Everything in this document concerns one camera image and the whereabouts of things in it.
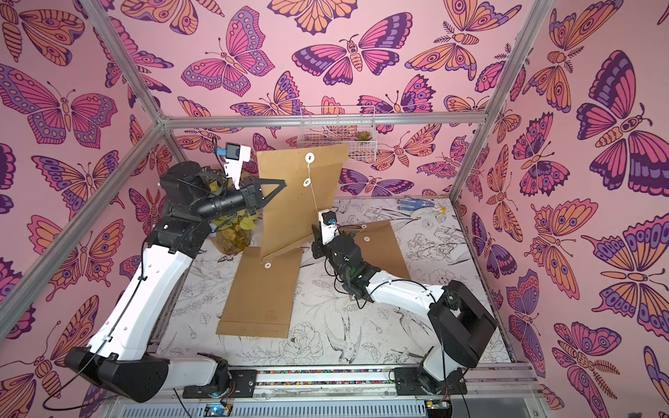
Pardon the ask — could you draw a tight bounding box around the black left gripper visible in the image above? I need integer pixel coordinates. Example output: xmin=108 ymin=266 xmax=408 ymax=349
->
xmin=195 ymin=180 xmax=286 ymax=227

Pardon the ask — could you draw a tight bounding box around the brown kraft file bag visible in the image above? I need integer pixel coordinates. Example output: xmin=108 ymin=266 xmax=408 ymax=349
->
xmin=258 ymin=145 xmax=348 ymax=262
xmin=341 ymin=220 xmax=409 ymax=279
xmin=216 ymin=247 xmax=302 ymax=339

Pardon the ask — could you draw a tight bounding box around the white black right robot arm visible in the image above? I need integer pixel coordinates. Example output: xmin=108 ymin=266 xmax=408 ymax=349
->
xmin=311 ymin=232 xmax=498 ymax=395

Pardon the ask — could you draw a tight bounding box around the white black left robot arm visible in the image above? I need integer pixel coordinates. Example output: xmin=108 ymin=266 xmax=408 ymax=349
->
xmin=66 ymin=161 xmax=286 ymax=402

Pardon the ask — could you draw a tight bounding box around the potted green yellow plant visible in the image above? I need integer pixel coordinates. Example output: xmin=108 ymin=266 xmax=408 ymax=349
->
xmin=210 ymin=209 xmax=258 ymax=256

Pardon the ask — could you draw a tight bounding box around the blue white work glove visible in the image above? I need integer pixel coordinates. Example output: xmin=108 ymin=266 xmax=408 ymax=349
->
xmin=397 ymin=197 xmax=449 ymax=219

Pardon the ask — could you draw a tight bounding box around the small green succulent plant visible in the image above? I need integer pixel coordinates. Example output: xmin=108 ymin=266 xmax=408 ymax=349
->
xmin=355 ymin=130 xmax=373 ymax=142

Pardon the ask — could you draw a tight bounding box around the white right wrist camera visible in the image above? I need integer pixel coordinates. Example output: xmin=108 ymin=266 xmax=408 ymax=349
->
xmin=318 ymin=209 xmax=339 ymax=245

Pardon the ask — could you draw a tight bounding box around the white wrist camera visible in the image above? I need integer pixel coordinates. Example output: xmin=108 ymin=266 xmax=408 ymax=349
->
xmin=318 ymin=209 xmax=339 ymax=245
xmin=216 ymin=143 xmax=252 ymax=190

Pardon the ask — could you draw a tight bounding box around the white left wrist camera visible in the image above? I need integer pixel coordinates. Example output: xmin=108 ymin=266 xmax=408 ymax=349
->
xmin=216 ymin=143 xmax=252 ymax=190

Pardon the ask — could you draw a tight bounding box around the white wire wall basket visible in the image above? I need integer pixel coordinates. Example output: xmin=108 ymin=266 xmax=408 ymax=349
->
xmin=296 ymin=104 xmax=378 ymax=163

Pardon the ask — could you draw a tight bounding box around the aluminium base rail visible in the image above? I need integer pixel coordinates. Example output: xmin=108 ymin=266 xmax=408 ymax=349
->
xmin=97 ymin=363 xmax=551 ymax=417

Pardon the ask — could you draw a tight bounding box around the aluminium cage frame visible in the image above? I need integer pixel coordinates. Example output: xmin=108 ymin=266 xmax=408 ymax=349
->
xmin=1 ymin=1 xmax=553 ymax=337

